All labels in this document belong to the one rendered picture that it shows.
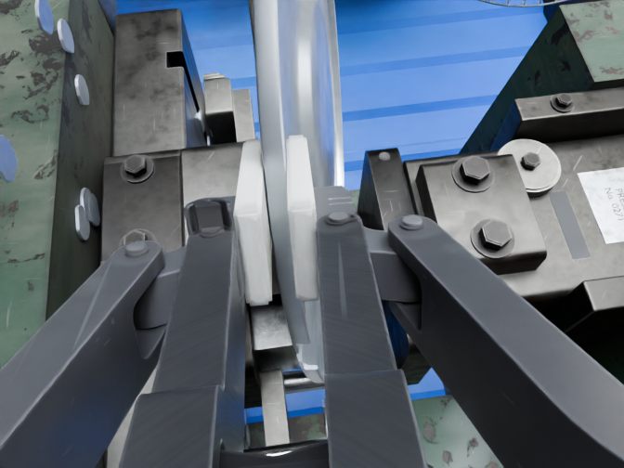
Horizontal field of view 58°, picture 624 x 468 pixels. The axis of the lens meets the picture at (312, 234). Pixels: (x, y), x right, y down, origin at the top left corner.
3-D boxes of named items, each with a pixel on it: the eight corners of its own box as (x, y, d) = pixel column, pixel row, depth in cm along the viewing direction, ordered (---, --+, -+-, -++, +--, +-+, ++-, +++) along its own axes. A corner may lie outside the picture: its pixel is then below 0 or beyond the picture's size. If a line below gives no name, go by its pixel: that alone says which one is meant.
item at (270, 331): (253, 350, 47) (307, 343, 48) (240, 197, 54) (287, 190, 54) (263, 373, 55) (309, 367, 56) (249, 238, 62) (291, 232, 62)
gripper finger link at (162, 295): (241, 320, 14) (123, 332, 14) (248, 234, 19) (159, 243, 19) (234, 269, 14) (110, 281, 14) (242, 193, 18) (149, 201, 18)
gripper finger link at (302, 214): (287, 208, 15) (315, 206, 15) (286, 135, 21) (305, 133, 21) (296, 304, 16) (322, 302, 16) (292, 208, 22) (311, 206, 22)
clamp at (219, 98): (211, 201, 56) (314, 189, 56) (202, 73, 63) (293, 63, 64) (220, 229, 61) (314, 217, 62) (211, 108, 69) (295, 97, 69)
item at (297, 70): (289, -299, 28) (305, -302, 28) (337, 124, 52) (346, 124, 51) (191, 71, 12) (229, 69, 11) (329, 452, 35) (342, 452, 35)
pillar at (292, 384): (266, 395, 56) (405, 374, 56) (264, 372, 56) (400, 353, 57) (267, 398, 57) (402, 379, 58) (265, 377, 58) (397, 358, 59)
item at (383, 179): (380, 356, 44) (448, 345, 45) (339, 148, 53) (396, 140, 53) (364, 394, 59) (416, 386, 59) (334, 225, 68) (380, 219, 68)
